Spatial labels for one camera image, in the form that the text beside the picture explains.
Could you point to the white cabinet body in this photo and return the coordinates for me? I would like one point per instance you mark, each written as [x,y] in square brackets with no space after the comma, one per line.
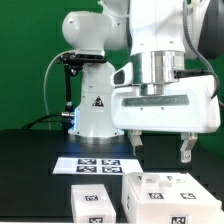
[168,211]

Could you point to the white marker sheet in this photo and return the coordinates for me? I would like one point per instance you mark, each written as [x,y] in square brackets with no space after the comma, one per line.
[96,166]

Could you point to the black camera stand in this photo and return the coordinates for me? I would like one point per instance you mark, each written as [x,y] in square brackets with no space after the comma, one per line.
[69,73]

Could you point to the white cabinet top block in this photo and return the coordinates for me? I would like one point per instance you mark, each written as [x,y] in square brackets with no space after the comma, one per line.
[91,204]

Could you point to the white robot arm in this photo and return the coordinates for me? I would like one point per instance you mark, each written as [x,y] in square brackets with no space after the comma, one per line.
[145,66]

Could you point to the black camera on stand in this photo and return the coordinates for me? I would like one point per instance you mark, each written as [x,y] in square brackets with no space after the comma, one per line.
[76,60]

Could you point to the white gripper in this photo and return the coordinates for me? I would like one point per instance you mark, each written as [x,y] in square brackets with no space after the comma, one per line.
[185,106]

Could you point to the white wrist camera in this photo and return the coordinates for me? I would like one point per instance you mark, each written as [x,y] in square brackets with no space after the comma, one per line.
[123,76]

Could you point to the white door panel with knob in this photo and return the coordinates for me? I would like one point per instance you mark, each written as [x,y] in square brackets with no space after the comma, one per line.
[150,186]

